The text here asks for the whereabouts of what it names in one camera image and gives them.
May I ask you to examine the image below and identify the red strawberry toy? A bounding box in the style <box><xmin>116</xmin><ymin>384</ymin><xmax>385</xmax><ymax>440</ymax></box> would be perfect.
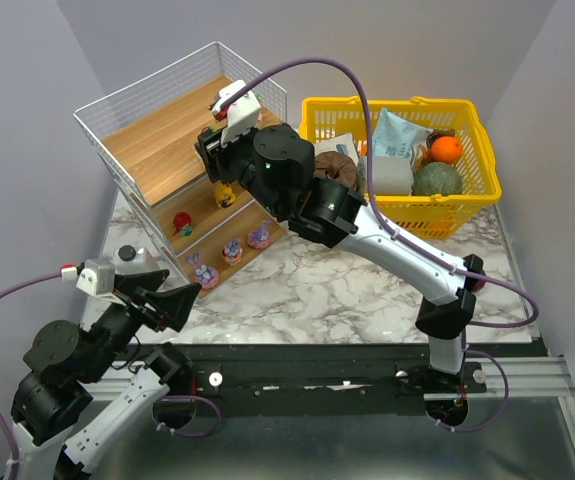
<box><xmin>172</xmin><ymin>211</ymin><xmax>193</xmax><ymax>237</ymax></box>

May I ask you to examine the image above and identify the yellow duck toy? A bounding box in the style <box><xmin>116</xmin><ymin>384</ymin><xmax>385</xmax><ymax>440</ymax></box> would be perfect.
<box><xmin>214</xmin><ymin>182</ymin><xmax>236</xmax><ymax>209</ymax></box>

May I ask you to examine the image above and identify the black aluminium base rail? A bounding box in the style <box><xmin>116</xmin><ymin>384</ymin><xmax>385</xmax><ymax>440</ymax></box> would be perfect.
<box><xmin>74</xmin><ymin>342</ymin><xmax>575</xmax><ymax>419</ymax></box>

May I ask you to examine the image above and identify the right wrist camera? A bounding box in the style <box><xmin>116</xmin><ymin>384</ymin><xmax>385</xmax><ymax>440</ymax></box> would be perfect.
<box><xmin>210</xmin><ymin>80</ymin><xmax>261</xmax><ymax>147</ymax></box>

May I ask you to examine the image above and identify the white tissue packet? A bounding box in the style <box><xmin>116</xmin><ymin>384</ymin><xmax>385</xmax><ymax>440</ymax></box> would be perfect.
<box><xmin>314</xmin><ymin>133</ymin><xmax>359</xmax><ymax>163</ymax></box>

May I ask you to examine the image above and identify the yellow plastic shopping basket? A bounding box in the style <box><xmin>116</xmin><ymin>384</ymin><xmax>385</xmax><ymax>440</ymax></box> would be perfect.
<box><xmin>299</xmin><ymin>96</ymin><xmax>502</xmax><ymax>239</ymax></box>

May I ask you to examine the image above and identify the purple pink toy figure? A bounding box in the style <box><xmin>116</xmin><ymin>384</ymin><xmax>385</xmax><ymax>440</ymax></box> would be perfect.
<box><xmin>247</xmin><ymin>220</ymin><xmax>272</xmax><ymax>250</ymax></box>

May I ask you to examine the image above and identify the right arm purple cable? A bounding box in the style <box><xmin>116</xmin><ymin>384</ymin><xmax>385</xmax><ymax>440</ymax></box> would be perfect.
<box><xmin>221</xmin><ymin>57</ymin><xmax>541</xmax><ymax>434</ymax></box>

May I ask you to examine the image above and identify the orange fruit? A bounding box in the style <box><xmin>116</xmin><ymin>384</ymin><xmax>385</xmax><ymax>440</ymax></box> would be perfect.
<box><xmin>430</xmin><ymin>136</ymin><xmax>463</xmax><ymax>165</ymax></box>

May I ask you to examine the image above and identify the small purple bunny toy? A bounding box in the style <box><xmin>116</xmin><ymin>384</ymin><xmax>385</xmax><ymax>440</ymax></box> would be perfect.
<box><xmin>221</xmin><ymin>239</ymin><xmax>243</xmax><ymax>265</ymax></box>

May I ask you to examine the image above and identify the light blue snack bag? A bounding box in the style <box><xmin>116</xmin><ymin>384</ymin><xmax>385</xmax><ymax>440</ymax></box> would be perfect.
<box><xmin>372</xmin><ymin>108</ymin><xmax>432</xmax><ymax>161</ymax></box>

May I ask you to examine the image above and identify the purple bunny toy pink base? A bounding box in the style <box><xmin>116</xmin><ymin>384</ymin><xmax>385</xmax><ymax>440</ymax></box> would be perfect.
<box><xmin>185</xmin><ymin>252</ymin><xmax>220</xmax><ymax>290</ymax></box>

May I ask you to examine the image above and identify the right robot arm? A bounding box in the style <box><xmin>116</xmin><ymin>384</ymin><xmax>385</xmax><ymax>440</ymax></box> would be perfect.
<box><xmin>195</xmin><ymin>124</ymin><xmax>483</xmax><ymax>375</ymax></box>

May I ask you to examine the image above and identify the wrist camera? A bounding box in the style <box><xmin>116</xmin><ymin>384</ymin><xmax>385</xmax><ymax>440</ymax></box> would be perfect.
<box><xmin>210</xmin><ymin>80</ymin><xmax>261</xmax><ymax>147</ymax></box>
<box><xmin>60</xmin><ymin>259</ymin><xmax>118</xmax><ymax>303</ymax></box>

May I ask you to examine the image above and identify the green melon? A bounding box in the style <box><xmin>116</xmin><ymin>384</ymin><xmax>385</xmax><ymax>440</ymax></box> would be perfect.
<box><xmin>412</xmin><ymin>162</ymin><xmax>463</xmax><ymax>196</ymax></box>

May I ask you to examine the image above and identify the brown chocolate donut cake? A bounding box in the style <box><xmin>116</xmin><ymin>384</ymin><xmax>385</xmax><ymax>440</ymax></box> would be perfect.
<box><xmin>314</xmin><ymin>151</ymin><xmax>358</xmax><ymax>190</ymax></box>

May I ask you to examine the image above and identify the white plastic bottle black cap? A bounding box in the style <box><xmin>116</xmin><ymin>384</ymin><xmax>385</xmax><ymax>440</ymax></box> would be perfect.
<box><xmin>112</xmin><ymin>244</ymin><xmax>159</xmax><ymax>276</ymax></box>

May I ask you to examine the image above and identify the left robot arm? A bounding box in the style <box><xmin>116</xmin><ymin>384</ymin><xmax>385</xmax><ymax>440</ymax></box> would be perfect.
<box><xmin>5</xmin><ymin>270</ymin><xmax>201</xmax><ymax>479</ymax></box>

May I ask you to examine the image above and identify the white wire wooden shelf rack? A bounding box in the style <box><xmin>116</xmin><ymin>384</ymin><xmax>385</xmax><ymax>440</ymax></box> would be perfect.
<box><xmin>74</xmin><ymin>42</ymin><xmax>285</xmax><ymax>287</ymax></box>

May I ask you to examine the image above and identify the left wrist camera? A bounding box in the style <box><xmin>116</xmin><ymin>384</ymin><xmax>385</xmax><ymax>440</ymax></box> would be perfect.
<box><xmin>60</xmin><ymin>259</ymin><xmax>118</xmax><ymax>303</ymax></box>

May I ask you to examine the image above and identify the purple red onion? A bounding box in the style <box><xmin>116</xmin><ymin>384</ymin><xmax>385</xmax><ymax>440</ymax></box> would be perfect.
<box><xmin>472</xmin><ymin>280</ymin><xmax>486</xmax><ymax>293</ymax></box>

